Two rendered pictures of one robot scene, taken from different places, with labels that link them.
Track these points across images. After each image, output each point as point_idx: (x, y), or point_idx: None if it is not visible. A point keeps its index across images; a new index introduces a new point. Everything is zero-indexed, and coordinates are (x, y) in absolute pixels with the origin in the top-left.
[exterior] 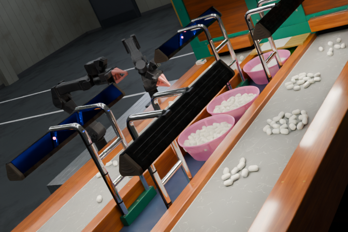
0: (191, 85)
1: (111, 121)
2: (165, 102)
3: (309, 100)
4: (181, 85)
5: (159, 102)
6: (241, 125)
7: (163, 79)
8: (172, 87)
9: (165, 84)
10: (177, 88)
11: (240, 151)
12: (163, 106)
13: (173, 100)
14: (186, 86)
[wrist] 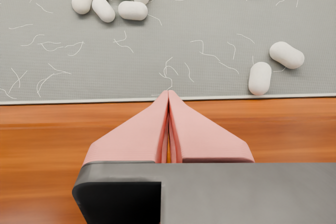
0: (29, 90)
1: None
2: (264, 112)
3: None
4: (49, 125)
5: (286, 156)
6: None
7: (191, 116)
8: (43, 205)
9: (167, 138)
10: (88, 128)
11: None
12: (300, 104)
13: (211, 101)
14: (46, 107)
